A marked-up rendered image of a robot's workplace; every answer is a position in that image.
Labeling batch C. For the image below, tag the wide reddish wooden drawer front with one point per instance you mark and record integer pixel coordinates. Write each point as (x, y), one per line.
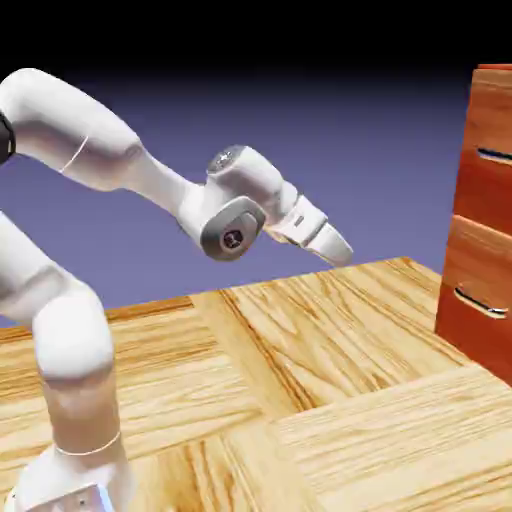
(486, 132)

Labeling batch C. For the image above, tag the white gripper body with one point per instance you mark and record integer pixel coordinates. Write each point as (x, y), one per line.
(332, 244)

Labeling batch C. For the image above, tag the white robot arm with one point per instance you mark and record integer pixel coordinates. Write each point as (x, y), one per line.
(76, 132)

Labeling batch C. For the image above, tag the reddish wooden cabinet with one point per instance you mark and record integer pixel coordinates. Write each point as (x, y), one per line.
(480, 224)

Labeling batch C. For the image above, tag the narrow reddish wooden drawer front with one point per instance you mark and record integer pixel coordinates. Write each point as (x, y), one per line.
(476, 280)

